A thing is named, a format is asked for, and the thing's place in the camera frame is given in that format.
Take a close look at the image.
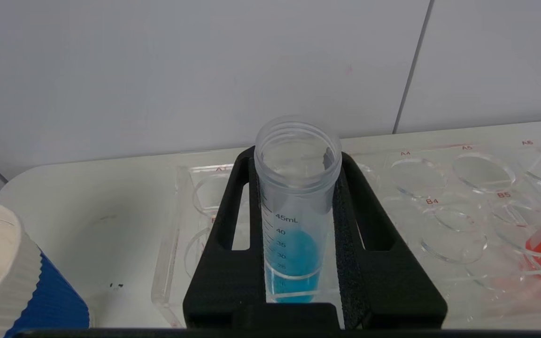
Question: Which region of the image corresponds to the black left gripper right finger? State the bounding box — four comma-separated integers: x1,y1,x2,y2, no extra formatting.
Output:
332,150,448,329

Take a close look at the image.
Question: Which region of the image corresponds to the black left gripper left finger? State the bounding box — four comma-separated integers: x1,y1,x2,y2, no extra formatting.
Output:
183,146,267,329

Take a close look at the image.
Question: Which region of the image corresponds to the test tube with blue pigment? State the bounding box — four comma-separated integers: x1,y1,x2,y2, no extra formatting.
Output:
254,116,342,303

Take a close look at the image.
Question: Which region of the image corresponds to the clear acrylic test tube rack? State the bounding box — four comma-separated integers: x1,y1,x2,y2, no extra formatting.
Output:
151,134,541,329

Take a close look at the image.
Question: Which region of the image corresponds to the white paper cup blue sleeve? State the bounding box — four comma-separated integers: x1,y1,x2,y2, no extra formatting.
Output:
0,202,90,338

